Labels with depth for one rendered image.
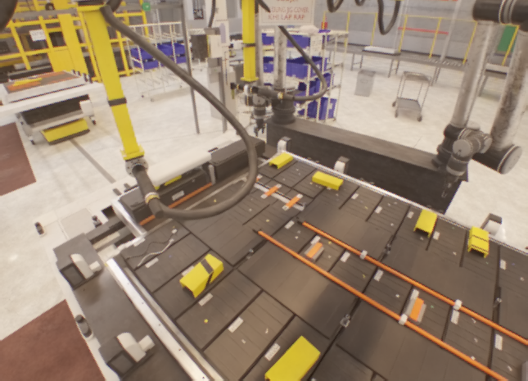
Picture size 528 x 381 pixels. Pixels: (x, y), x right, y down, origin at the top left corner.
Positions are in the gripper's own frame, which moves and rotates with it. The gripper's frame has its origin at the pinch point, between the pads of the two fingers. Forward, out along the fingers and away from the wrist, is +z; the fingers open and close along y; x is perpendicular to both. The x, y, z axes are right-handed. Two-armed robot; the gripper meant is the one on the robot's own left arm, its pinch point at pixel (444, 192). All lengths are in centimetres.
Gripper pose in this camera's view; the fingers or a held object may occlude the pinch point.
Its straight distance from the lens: 194.4
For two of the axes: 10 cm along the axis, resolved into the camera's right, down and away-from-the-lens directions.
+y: 5.8, -4.7, 6.7
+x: -8.2, -3.3, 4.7
